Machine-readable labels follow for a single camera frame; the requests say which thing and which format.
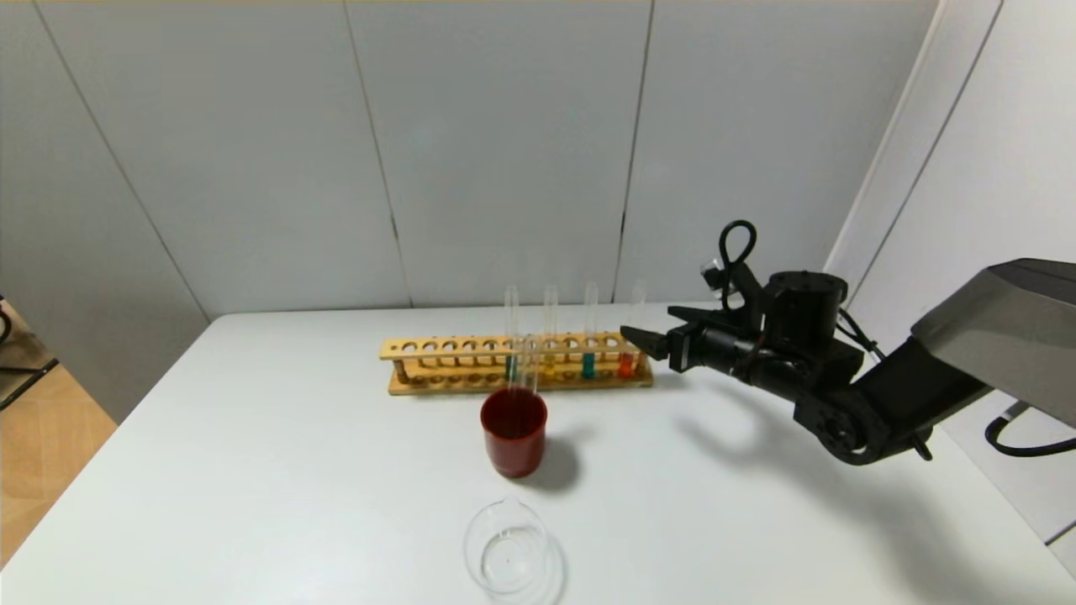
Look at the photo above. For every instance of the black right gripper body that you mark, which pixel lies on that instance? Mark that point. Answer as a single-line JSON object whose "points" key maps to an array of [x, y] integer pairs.
{"points": [[683, 345]]}

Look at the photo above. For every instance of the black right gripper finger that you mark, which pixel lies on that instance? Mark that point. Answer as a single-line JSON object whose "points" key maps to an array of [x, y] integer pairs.
{"points": [[698, 317], [646, 342]]}

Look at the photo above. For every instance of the blue liquid glass test tube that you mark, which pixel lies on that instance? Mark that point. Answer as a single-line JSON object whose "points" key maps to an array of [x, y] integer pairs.
{"points": [[588, 365], [511, 319]]}

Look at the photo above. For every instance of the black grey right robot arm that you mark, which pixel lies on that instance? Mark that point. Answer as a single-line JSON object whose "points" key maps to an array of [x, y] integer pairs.
{"points": [[925, 378]]}

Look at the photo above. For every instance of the yellow liquid glass test tube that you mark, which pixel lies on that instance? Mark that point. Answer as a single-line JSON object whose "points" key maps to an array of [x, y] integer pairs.
{"points": [[550, 363]]}

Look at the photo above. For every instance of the empty clear glass test tube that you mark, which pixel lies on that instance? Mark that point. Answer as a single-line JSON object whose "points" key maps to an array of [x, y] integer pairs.
{"points": [[533, 370], [524, 370]]}

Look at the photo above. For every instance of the wooden test tube rack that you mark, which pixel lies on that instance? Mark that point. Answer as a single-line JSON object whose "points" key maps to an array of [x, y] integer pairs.
{"points": [[471, 380]]}

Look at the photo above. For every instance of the red cup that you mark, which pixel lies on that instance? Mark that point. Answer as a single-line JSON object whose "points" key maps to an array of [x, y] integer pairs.
{"points": [[514, 437]]}

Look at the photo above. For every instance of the clear glass beaker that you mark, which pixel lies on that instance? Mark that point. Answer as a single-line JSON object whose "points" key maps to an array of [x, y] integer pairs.
{"points": [[508, 550]]}

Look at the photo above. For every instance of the black metal stand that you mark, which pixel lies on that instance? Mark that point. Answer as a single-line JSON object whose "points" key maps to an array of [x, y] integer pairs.
{"points": [[21, 374]]}

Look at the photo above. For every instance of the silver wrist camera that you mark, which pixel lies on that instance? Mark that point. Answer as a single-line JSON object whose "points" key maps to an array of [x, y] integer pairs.
{"points": [[713, 275]]}

